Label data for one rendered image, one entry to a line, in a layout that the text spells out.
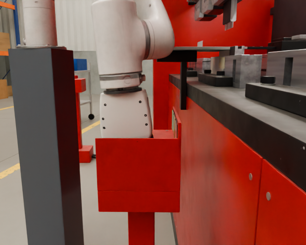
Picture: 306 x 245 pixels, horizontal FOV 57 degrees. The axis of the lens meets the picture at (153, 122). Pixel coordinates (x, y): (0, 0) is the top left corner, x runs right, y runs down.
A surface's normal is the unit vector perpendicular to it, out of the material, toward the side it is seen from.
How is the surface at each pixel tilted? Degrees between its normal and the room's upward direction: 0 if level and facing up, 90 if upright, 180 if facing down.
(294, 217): 90
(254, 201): 90
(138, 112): 89
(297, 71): 90
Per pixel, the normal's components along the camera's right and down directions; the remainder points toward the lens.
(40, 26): 0.33, 0.19
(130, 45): 0.58, 0.12
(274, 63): -1.00, 0.00
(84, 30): -0.01, 0.21
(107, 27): -0.22, 0.22
